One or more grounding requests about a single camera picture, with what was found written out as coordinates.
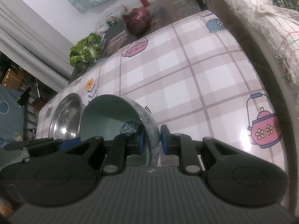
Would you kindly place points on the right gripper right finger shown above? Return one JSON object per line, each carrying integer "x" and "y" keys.
{"x": 233, "y": 175}

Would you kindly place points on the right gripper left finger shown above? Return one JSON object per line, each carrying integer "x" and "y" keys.
{"x": 72, "y": 173}

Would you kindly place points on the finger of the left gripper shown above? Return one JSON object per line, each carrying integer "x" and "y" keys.
{"x": 36, "y": 148}

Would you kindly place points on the large steel bowl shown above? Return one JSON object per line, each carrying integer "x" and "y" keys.
{"x": 66, "y": 120}

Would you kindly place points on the green ceramic bowl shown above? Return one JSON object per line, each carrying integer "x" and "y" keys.
{"x": 109, "y": 115}

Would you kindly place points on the white curtain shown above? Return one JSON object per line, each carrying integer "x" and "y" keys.
{"x": 28, "y": 39}

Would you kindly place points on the plaid patterned tablecloth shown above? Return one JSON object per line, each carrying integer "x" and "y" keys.
{"x": 195, "y": 78}

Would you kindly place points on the green lettuce head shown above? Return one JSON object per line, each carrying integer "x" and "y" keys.
{"x": 86, "y": 50}

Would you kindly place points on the red cabbage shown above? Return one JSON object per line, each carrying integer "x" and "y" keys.
{"x": 138, "y": 21}

